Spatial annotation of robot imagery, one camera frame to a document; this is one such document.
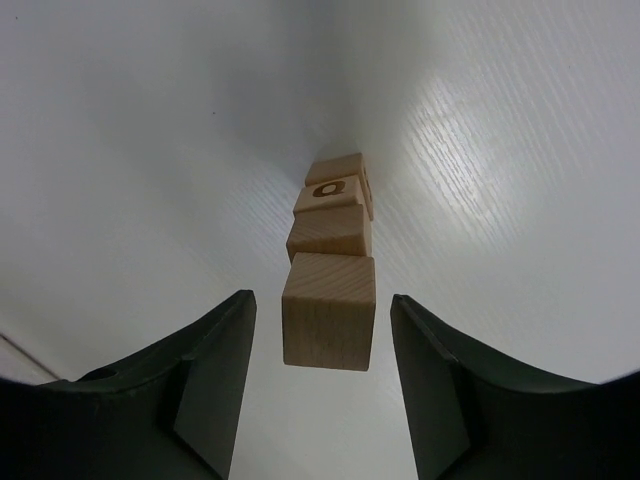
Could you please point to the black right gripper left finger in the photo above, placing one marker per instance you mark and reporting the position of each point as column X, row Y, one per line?
column 168, row 411

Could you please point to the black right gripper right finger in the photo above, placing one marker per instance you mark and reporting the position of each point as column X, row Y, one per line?
column 474, row 412

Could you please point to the plain wooden cube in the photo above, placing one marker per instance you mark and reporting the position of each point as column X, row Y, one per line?
column 328, row 311

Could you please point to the wooden cube with stripes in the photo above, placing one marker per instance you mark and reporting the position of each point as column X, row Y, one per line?
column 342, row 231

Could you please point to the wooden cube number five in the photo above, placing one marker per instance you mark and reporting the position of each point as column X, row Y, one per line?
column 335, row 168

